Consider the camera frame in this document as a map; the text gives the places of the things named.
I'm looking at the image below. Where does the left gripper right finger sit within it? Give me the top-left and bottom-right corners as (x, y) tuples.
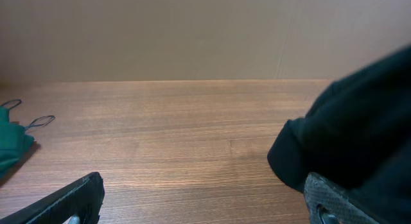
(304, 173), (382, 224)

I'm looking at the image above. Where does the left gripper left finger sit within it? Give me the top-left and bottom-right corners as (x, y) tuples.
(1, 172), (105, 224)

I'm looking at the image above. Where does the black polo shirt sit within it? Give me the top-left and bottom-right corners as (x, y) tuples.
(267, 47), (410, 223)

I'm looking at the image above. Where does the green drawstring bag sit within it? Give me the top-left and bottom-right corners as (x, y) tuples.
(1, 99), (55, 178)

